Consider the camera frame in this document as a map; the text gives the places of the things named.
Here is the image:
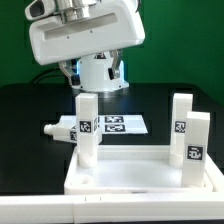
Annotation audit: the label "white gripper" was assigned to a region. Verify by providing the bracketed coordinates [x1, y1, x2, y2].
[29, 0, 145, 86]

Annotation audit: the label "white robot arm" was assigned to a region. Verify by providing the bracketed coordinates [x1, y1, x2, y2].
[25, 0, 145, 92]

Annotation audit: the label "white square desk top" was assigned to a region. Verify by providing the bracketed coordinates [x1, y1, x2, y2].
[64, 145, 213, 195]

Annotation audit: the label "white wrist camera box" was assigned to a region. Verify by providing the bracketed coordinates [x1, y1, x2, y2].
[25, 0, 57, 21]

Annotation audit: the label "white fiducial marker sheet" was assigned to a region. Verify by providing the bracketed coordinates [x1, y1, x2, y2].
[58, 115, 147, 134]

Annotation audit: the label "white L-shaped fence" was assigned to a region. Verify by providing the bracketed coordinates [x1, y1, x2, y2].
[0, 158, 224, 224]

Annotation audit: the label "black cables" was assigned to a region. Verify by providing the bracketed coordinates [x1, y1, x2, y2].
[30, 68, 68, 85]

